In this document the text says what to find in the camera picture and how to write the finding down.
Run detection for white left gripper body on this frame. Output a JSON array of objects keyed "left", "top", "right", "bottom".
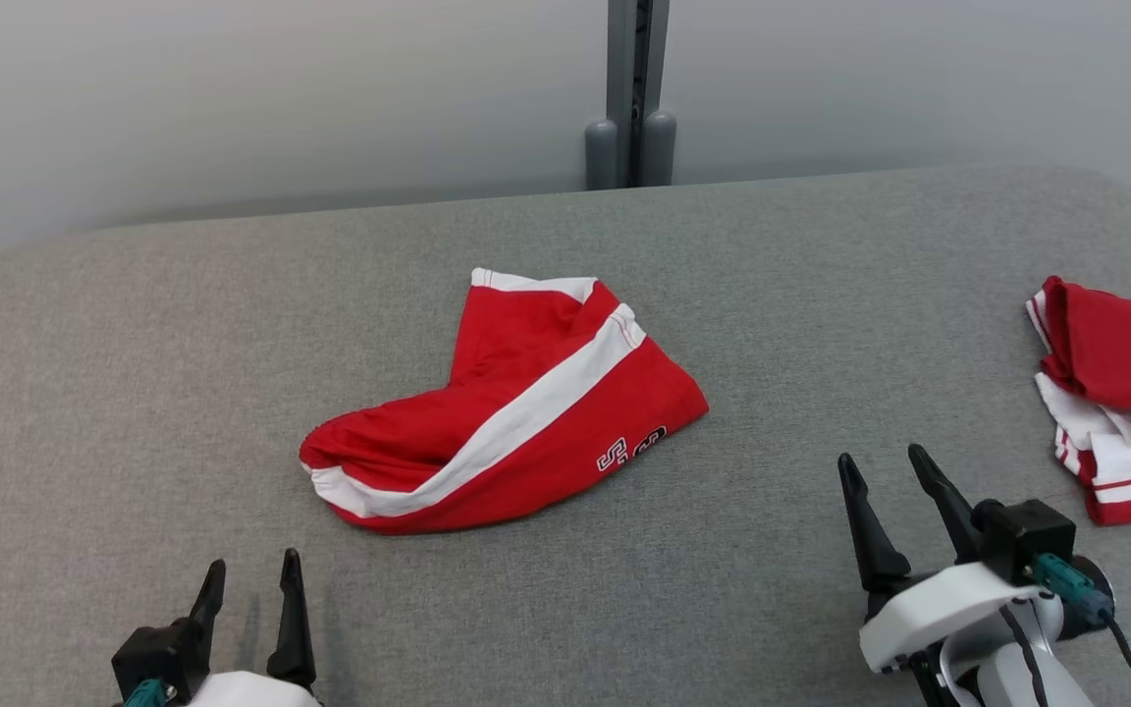
[{"left": 181, "top": 671, "right": 324, "bottom": 707}]

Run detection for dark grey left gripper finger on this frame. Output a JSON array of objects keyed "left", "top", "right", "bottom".
[
  {"left": 187, "top": 559, "right": 229, "bottom": 649},
  {"left": 265, "top": 547, "right": 318, "bottom": 690}
]

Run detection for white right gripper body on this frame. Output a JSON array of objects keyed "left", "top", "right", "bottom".
[{"left": 858, "top": 562, "right": 1045, "bottom": 676}]

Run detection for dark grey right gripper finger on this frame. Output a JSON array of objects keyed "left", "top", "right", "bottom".
[
  {"left": 907, "top": 443, "right": 985, "bottom": 566},
  {"left": 836, "top": 452, "right": 913, "bottom": 594}
]

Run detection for red t-shirt with white sleeves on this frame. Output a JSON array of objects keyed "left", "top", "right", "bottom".
[{"left": 1025, "top": 277, "right": 1131, "bottom": 526}]

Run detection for red shorts with white stripe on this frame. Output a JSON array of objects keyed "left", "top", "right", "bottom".
[{"left": 298, "top": 267, "right": 711, "bottom": 536}]

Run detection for grey metal partition post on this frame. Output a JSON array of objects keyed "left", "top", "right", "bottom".
[{"left": 583, "top": 0, "right": 676, "bottom": 190}]

